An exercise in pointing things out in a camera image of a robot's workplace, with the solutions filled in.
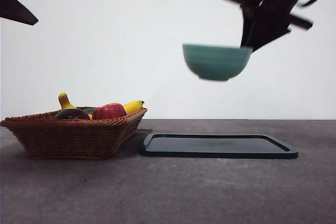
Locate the teal ceramic bowl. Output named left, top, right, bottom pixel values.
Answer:
left=182, top=43, right=254, bottom=82

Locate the yellow banana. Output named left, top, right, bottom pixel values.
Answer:
left=58, top=92, right=145, bottom=120

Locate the dark purple plum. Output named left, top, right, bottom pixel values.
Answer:
left=54, top=108, right=91, bottom=121

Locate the red ribbed pepper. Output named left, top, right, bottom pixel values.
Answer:
left=91, top=102, right=127, bottom=120

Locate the brown wicker basket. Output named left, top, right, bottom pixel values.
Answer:
left=0, top=106, right=148, bottom=161

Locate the black rectangular tray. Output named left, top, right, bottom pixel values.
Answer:
left=138, top=133, right=299, bottom=159

